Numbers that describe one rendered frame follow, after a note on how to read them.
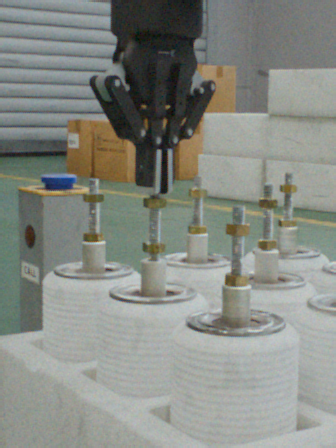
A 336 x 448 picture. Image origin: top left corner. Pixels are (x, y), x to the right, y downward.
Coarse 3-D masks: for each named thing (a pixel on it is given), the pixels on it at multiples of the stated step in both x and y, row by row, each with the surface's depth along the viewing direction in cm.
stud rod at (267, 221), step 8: (264, 184) 83; (272, 184) 83; (264, 192) 83; (272, 192) 83; (264, 208) 83; (272, 208) 83; (264, 216) 84; (272, 216) 84; (264, 224) 84; (272, 224) 84; (264, 232) 84
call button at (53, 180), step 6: (48, 174) 102; (54, 174) 103; (60, 174) 103; (66, 174) 103; (72, 174) 103; (42, 180) 102; (48, 180) 101; (54, 180) 101; (60, 180) 101; (66, 180) 102; (72, 180) 102; (48, 186) 102; (54, 186) 102; (60, 186) 102; (66, 186) 102; (72, 186) 103
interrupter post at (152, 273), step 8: (144, 264) 77; (152, 264) 77; (160, 264) 77; (144, 272) 77; (152, 272) 77; (160, 272) 77; (144, 280) 77; (152, 280) 77; (160, 280) 77; (144, 288) 77; (152, 288) 77; (160, 288) 77; (144, 296) 77; (152, 296) 77; (160, 296) 77
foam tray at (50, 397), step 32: (0, 352) 88; (32, 352) 86; (0, 384) 89; (32, 384) 82; (64, 384) 77; (96, 384) 77; (0, 416) 90; (32, 416) 83; (64, 416) 77; (96, 416) 72; (128, 416) 69; (160, 416) 72; (320, 416) 70
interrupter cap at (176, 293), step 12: (120, 288) 79; (132, 288) 80; (168, 288) 80; (180, 288) 80; (192, 288) 79; (120, 300) 75; (132, 300) 75; (144, 300) 75; (156, 300) 75; (168, 300) 75; (180, 300) 75
